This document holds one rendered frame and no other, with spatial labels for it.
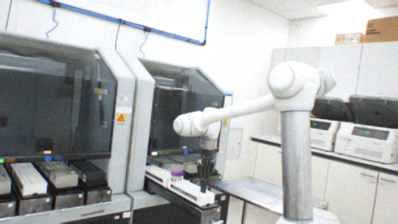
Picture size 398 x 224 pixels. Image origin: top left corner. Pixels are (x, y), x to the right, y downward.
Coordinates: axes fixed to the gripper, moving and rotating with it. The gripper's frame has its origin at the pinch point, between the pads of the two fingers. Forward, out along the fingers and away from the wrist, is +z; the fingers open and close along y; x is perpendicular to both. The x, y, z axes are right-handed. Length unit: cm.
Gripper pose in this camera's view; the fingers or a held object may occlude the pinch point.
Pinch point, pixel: (204, 186)
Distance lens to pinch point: 159.3
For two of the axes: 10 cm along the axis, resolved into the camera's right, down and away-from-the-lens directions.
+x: 6.4, 1.1, -7.6
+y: -7.6, -0.5, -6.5
